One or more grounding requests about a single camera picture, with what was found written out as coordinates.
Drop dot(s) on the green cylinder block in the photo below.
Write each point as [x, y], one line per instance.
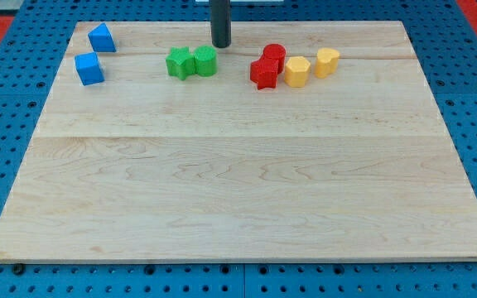
[205, 61]

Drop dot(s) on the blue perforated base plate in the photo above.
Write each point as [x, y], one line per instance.
[33, 38]

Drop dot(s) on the light wooden board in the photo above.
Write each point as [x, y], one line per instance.
[146, 168]

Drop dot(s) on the red star block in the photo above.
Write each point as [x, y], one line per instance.
[264, 73]

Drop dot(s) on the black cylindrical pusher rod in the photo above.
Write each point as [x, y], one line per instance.
[220, 23]

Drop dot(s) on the blue triangular block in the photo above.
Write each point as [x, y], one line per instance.
[101, 39]

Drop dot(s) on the green star block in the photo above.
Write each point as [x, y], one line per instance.
[180, 63]

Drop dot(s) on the red cylinder block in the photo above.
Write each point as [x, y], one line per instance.
[275, 52]

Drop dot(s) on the blue cube block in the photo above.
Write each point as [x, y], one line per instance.
[89, 69]

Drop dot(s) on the yellow hexagon block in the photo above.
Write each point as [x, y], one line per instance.
[297, 71]

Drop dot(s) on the yellow heart block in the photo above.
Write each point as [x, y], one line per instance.
[326, 62]

